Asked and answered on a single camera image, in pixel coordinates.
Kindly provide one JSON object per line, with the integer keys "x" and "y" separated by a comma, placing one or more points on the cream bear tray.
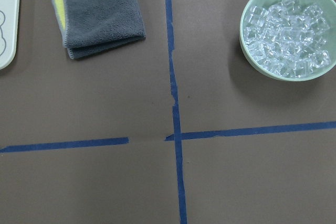
{"x": 9, "y": 28}

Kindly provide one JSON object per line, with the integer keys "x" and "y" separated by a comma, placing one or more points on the grey folded cloth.
{"x": 89, "y": 27}

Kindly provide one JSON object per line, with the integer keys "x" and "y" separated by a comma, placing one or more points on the green bowl of ice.
{"x": 289, "y": 40}

